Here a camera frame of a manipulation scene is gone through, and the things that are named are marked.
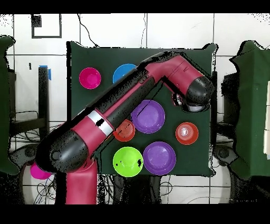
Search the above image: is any grey square floor frame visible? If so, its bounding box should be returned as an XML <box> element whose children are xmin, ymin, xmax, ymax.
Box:
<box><xmin>31</xmin><ymin>14</ymin><xmax>63</xmax><ymax>39</ymax></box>

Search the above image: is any black post with blue tape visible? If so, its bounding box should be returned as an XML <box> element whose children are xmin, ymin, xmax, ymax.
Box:
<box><xmin>38</xmin><ymin>64</ymin><xmax>52</xmax><ymax>140</ymax></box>

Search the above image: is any pink plastic cup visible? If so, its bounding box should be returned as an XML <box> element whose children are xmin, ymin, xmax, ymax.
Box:
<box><xmin>30</xmin><ymin>162</ymin><xmax>53</xmax><ymax>180</ymax></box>

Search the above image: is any blue plastic bowl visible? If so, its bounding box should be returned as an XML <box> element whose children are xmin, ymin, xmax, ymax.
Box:
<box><xmin>112</xmin><ymin>63</ymin><xmax>138</xmax><ymax>84</ymax></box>

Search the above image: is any purple plastic bowl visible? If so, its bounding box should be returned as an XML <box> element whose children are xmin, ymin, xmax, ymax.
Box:
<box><xmin>142</xmin><ymin>141</ymin><xmax>177</xmax><ymax>176</ymax></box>
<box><xmin>130</xmin><ymin>99</ymin><xmax>166</xmax><ymax>134</ymax></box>

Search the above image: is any dark green tablecloth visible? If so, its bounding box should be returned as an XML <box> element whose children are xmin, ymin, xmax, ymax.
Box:
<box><xmin>66</xmin><ymin>41</ymin><xmax>218</xmax><ymax>178</ymax></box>

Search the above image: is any green plastic bowl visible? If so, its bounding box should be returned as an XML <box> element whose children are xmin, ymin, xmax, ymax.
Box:
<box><xmin>112</xmin><ymin>146</ymin><xmax>144</xmax><ymax>178</ymax></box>

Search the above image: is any black pedestal foot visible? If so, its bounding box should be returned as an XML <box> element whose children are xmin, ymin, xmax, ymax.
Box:
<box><xmin>213</xmin><ymin>144</ymin><xmax>239</xmax><ymax>167</ymax></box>
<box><xmin>9</xmin><ymin>143</ymin><xmax>41</xmax><ymax>167</ymax></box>

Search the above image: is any pink plastic bowl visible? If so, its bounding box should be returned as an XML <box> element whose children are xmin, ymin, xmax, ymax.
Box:
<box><xmin>79</xmin><ymin>67</ymin><xmax>102</xmax><ymax>90</ymax></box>

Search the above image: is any green cloth side table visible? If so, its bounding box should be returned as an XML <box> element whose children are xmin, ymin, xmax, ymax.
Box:
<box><xmin>0</xmin><ymin>35</ymin><xmax>20</xmax><ymax>176</ymax></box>
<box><xmin>229</xmin><ymin>40</ymin><xmax>270</xmax><ymax>181</ymax></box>

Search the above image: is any orange-red plastic bowl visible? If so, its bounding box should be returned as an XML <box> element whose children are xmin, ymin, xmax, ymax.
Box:
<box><xmin>175</xmin><ymin>122</ymin><xmax>199</xmax><ymax>146</ymax></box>
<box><xmin>112</xmin><ymin>119</ymin><xmax>136</xmax><ymax>142</ymax></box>

